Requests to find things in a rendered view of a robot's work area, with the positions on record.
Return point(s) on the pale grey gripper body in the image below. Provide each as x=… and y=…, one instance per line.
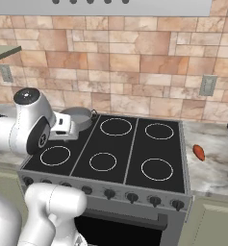
x=63, y=136

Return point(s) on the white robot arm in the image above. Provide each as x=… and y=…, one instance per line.
x=25, y=128

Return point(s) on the grey metal pot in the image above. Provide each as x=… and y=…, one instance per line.
x=81, y=119

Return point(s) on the black stove knob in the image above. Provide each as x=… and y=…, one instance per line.
x=46, y=181
x=155, y=201
x=28, y=181
x=131, y=197
x=86, y=189
x=109, y=193
x=177, y=204
x=66, y=184

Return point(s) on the black stove with oven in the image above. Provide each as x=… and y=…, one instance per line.
x=118, y=150

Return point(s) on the orange sweet potato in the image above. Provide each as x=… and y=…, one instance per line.
x=199, y=152

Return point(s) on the green base cupboard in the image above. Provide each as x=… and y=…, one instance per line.
x=9, y=192

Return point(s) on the black oven door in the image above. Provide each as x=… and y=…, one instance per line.
x=118, y=232

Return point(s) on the grey range hood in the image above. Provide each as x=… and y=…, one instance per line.
x=118, y=9

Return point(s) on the green base cupboard door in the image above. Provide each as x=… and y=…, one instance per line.
x=215, y=224

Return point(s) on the grey wall outlet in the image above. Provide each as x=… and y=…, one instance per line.
x=208, y=85
x=5, y=73

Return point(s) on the green wall cupboard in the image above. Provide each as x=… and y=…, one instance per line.
x=1, y=53

